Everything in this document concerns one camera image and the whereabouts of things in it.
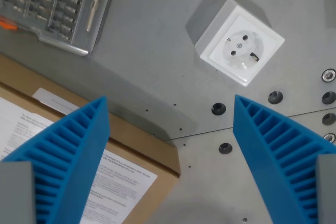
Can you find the small white sticker label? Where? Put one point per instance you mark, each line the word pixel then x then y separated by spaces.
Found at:
pixel 50 98

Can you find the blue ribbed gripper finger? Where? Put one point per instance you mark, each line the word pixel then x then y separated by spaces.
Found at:
pixel 252 134
pixel 86 140

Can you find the clear plastic screwdriver bit case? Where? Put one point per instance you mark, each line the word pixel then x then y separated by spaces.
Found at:
pixel 52 11

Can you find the white wall socket box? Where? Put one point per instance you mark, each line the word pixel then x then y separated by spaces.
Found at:
pixel 240 48

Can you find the white printed paper sheet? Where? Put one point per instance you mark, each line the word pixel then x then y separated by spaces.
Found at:
pixel 118 182

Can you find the silver precision screwdriver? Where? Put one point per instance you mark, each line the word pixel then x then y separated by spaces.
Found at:
pixel 95 3

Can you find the orange case latch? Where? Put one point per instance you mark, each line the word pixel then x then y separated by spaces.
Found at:
pixel 6 24

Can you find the brown cardboard box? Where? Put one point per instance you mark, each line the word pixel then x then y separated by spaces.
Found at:
pixel 147 142

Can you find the silver hex socket bolt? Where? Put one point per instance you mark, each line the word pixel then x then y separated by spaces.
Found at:
pixel 328 75
pixel 329 137

